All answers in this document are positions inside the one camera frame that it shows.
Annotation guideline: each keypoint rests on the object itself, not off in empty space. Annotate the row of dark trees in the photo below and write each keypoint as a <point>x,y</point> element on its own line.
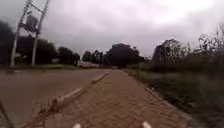
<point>123,55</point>

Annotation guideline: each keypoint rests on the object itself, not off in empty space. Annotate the grass strip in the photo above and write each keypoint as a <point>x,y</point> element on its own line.
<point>43,66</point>

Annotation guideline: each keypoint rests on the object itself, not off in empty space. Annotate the red brick path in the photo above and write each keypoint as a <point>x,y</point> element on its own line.
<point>116,100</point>

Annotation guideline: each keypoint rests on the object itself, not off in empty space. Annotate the bushes and bare trees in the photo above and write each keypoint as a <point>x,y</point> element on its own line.
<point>200,53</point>

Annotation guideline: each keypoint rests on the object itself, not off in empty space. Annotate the grass verge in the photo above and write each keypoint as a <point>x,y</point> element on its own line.
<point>186,86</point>

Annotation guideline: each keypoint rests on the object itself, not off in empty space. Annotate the robot's own part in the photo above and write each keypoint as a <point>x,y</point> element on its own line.
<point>77,125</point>
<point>146,125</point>

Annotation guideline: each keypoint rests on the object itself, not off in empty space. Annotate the brown road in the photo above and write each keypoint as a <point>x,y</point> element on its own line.
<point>33,86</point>

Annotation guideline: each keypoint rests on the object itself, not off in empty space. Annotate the concrete kerb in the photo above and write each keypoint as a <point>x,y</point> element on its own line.
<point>70,95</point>

